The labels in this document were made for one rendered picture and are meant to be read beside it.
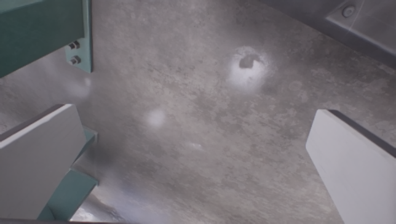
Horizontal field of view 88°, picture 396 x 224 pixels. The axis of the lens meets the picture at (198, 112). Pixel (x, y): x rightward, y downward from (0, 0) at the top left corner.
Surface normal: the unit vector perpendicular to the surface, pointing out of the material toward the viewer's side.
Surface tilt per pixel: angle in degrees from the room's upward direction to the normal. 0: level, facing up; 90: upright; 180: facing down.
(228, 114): 0
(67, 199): 90
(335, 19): 0
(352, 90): 0
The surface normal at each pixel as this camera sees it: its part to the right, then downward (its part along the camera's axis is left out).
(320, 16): -0.44, 0.90
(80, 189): 0.32, -0.65
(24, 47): 0.90, 0.44
